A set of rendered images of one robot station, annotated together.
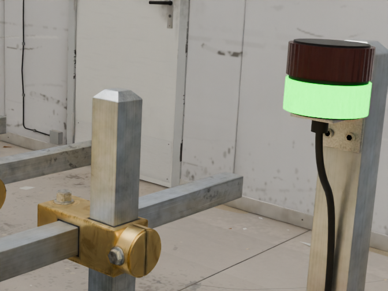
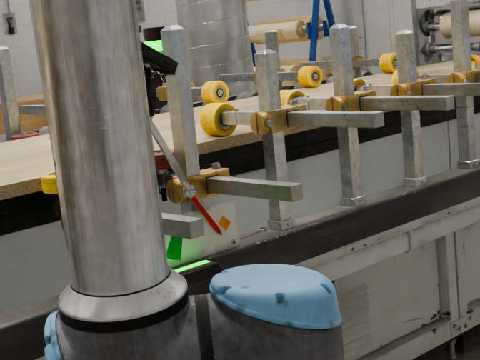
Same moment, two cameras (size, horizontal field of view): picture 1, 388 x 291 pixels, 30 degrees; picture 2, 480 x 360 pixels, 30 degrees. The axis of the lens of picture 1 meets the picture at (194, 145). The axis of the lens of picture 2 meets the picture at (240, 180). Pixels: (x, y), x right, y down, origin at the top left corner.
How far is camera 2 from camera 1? 212 cm
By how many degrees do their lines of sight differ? 98
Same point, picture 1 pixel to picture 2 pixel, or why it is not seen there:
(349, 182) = (168, 78)
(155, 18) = not seen: outside the picture
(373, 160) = not seen: hidden behind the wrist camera
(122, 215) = (262, 106)
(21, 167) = (386, 101)
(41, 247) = not seen: hidden behind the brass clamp
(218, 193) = (353, 119)
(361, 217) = (171, 93)
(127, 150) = (261, 76)
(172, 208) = (320, 118)
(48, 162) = (402, 102)
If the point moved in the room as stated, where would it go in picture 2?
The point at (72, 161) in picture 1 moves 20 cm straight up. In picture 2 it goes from (418, 105) to (412, 16)
